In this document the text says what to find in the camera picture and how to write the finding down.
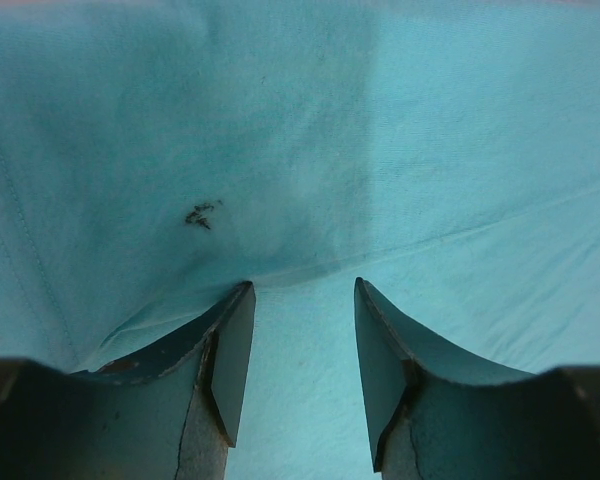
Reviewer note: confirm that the teal t shirt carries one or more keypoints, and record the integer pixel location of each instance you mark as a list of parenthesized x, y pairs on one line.
[(153, 154)]

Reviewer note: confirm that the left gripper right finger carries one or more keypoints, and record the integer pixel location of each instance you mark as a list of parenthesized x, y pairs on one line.
[(435, 410)]

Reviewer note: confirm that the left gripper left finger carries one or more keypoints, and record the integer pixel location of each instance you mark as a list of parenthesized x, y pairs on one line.
[(170, 410)]

